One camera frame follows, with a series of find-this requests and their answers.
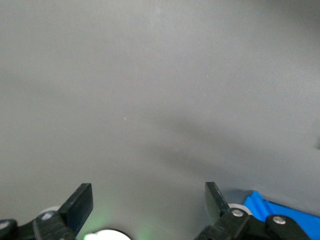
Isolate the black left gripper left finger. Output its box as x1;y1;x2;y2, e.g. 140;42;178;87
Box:
0;183;94;240

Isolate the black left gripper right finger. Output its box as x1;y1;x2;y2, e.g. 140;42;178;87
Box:
193;181;311;240

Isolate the blue plastic storage bin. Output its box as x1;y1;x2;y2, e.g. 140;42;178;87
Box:
243;190;320;240

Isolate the dark grey table mat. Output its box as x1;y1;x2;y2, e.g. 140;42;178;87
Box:
0;0;320;240

